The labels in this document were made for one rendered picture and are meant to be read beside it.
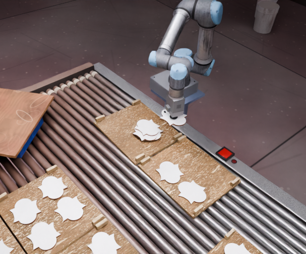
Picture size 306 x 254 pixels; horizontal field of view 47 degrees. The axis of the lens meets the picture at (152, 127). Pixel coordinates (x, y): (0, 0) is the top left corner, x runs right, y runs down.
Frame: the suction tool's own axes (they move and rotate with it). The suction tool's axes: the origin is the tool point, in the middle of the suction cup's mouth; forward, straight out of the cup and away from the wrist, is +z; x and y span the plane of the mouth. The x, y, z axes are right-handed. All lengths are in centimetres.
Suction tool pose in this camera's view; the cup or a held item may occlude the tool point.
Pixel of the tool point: (173, 118)
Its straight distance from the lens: 187.0
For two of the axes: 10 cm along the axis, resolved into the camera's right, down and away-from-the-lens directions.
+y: 3.8, 6.3, -6.7
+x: 9.2, -2.3, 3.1
